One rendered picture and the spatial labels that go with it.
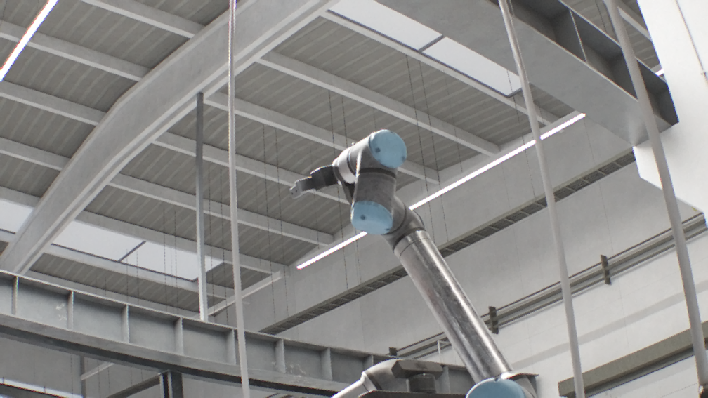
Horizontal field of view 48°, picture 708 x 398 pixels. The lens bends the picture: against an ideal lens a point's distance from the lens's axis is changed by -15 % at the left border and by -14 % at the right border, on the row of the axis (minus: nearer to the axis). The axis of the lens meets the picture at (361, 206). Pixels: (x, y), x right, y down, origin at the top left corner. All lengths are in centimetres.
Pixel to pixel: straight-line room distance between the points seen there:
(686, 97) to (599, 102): 98
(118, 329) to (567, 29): 754
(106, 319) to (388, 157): 1006
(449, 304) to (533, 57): 446
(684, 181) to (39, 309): 803
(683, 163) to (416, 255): 567
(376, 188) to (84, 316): 992
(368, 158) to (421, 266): 26
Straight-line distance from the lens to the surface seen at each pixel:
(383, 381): 246
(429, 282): 201
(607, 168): 1248
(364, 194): 199
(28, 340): 1193
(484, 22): 588
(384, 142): 202
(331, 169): 217
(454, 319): 196
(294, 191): 226
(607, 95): 697
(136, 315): 1219
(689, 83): 760
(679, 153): 760
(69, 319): 1151
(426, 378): 216
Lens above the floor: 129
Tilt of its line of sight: 25 degrees up
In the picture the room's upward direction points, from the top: 6 degrees counter-clockwise
